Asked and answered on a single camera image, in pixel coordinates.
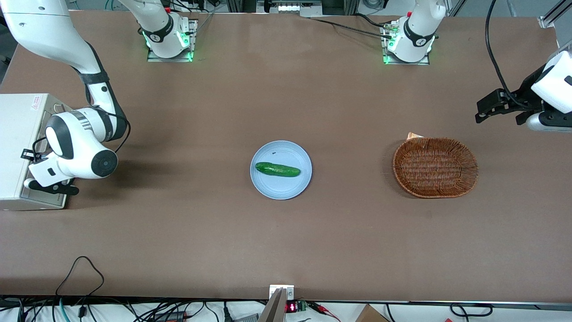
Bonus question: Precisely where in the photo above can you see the white toaster oven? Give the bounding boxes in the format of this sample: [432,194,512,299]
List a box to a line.
[0,93,74,211]

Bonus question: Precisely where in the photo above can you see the brown oval wicker basket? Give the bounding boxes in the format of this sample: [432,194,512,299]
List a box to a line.
[393,137,479,199]

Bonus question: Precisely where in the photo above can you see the black power adapter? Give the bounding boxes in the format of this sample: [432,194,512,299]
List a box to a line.
[152,311,187,322]

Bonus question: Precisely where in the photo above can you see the green cucumber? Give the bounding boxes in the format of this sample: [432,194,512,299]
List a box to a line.
[255,162,301,178]

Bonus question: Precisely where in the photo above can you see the light blue round plate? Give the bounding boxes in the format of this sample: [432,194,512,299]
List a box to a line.
[250,140,312,200]

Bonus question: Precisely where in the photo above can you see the grey equipment box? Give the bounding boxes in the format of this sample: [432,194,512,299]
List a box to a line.
[257,0,322,18]

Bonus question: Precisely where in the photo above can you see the brown cardboard box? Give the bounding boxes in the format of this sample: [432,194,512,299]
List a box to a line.
[355,304,390,322]

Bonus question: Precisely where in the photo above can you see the grey metal bar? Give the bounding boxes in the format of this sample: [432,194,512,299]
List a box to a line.
[258,288,286,322]

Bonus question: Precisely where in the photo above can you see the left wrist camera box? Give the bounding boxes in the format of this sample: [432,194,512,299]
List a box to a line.
[526,111,572,133]

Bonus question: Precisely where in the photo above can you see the thick black hanging cable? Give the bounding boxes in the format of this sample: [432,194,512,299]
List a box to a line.
[485,0,537,110]

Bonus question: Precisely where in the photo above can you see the aluminium frame profile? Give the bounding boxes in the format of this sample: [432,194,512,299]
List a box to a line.
[538,0,572,30]

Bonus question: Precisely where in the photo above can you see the thin black looped cable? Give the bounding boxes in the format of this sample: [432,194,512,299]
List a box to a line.
[55,256,105,298]

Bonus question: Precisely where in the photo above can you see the black cable at arm base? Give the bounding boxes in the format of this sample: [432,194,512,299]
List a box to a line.
[308,16,394,40]

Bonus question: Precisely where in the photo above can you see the black cable loop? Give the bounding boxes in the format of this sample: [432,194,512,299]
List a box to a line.
[449,303,493,318]

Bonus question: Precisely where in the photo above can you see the red clip wires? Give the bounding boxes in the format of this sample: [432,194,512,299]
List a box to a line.
[308,302,341,322]

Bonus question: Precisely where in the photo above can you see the small metal bracket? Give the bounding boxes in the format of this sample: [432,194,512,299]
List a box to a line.
[269,284,295,301]

